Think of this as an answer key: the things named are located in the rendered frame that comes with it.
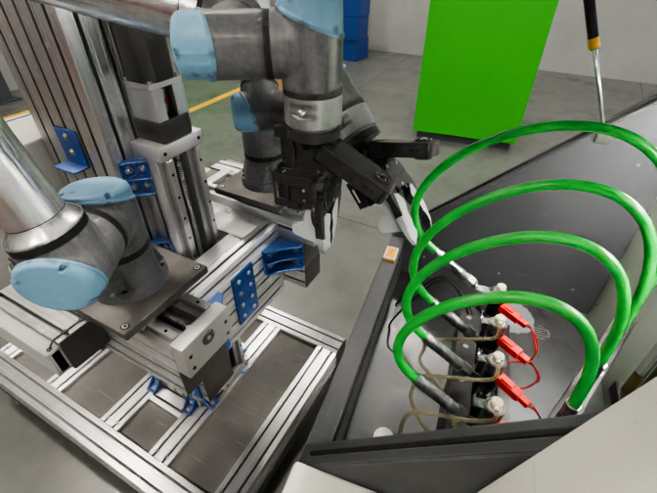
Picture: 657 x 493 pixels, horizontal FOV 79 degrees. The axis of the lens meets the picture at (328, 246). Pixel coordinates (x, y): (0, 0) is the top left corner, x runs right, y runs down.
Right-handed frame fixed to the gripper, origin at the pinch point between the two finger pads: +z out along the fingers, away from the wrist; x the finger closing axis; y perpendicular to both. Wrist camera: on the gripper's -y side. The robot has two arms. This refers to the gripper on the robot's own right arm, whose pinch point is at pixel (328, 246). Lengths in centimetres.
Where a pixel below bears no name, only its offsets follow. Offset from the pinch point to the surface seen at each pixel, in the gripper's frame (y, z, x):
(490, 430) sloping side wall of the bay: -27.0, 4.6, 20.1
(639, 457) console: -33.6, -11.3, 28.4
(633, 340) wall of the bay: -57, 24, -21
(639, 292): -44.1, -1.4, -3.3
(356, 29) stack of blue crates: 175, 76, -600
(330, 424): -5.7, 26.9, 14.4
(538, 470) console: -30.7, 0.5, 25.2
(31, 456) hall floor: 117, 122, 20
